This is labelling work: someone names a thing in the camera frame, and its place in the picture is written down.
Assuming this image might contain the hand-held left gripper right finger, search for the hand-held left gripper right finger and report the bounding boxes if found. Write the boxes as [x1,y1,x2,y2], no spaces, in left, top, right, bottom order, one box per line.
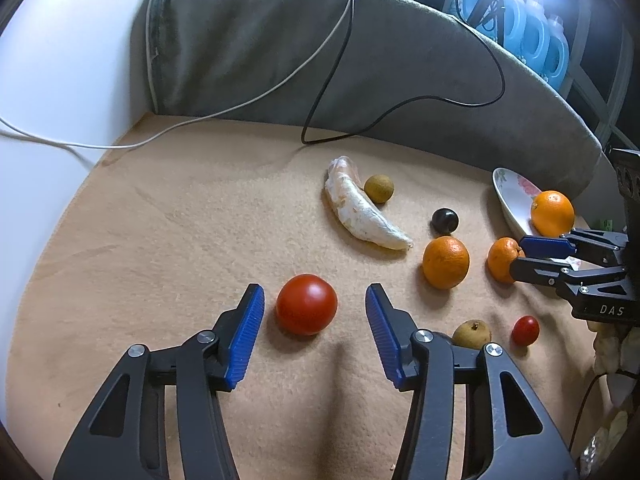
[365,283,581,480]

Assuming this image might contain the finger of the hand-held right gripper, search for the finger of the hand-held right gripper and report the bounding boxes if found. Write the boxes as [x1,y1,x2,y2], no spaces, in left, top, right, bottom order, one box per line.
[519,228,629,267]
[509,256,627,299]

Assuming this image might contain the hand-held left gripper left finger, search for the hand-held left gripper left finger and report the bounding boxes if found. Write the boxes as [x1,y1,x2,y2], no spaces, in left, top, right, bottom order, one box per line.
[52,283,266,480]

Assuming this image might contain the orange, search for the orange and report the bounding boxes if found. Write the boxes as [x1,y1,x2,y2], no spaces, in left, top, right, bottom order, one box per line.
[530,190,576,237]
[422,236,471,290]

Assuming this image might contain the small mandarin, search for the small mandarin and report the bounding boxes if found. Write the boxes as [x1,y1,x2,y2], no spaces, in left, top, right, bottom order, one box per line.
[487,236,525,284]

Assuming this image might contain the white floral plate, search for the white floral plate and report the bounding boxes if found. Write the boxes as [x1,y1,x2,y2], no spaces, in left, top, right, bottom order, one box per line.
[492,167,543,240]

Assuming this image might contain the small red tomato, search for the small red tomato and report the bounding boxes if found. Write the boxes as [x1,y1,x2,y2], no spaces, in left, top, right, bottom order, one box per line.
[511,315,541,347]

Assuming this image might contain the large red tomato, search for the large red tomato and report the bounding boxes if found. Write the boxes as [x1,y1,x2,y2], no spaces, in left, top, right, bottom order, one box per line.
[275,273,338,337]

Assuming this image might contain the dark purple plum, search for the dark purple plum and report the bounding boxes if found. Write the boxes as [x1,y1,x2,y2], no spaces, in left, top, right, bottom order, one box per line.
[431,207,459,235]

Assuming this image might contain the white peeled fruit segment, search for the white peeled fruit segment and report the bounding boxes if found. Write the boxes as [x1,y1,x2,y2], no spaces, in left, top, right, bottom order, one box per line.
[324,156,415,251]

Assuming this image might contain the person's right hand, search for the person's right hand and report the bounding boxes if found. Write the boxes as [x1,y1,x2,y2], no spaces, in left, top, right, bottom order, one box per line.
[592,320,632,377]

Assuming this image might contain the tan blanket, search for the tan blanket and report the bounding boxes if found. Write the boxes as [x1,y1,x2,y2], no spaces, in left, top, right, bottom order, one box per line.
[7,112,608,480]

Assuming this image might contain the small brown round fruit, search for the small brown round fruit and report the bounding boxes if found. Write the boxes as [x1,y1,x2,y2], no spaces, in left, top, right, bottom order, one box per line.
[363,174,396,205]

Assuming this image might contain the grey cushion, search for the grey cushion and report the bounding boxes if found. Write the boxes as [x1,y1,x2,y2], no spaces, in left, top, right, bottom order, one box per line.
[131,0,603,201]

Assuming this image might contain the white cable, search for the white cable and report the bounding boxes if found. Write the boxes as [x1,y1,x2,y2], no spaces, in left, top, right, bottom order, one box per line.
[0,0,358,150]

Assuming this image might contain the black cable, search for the black cable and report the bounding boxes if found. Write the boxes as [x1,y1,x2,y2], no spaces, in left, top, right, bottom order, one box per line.
[301,0,506,146]

